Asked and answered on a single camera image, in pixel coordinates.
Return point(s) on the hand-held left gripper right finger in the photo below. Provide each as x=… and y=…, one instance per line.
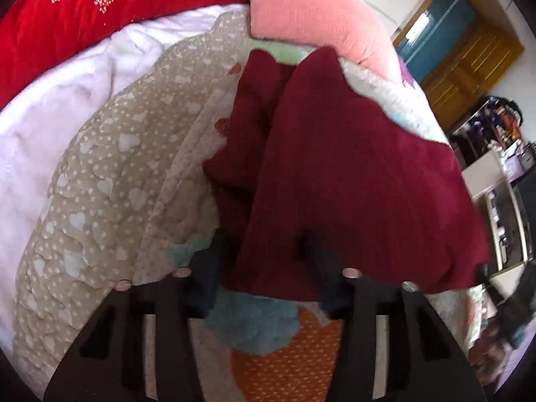
x=331, y=289

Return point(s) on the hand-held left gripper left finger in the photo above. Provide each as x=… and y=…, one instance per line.
x=205, y=276

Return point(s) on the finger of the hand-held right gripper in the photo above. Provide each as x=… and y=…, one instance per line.
x=481, y=275

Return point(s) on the maroon garment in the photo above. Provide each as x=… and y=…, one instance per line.
x=356, y=167

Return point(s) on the white shelf unit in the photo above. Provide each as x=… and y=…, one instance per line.
x=485, y=171

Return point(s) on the beige heart-print patchwork quilt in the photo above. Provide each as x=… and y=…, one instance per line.
x=104, y=184

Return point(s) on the cluttered metal rack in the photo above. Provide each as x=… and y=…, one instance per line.
x=494, y=121

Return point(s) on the wooden cabinet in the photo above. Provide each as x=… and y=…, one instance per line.
x=469, y=75

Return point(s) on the white fleece blanket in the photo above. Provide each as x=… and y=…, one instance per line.
x=42, y=142

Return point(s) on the teal door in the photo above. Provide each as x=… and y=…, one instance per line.
x=439, y=37

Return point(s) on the pink pillow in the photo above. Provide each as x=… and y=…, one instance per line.
x=314, y=8

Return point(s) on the red floral quilt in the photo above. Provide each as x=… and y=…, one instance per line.
x=63, y=29

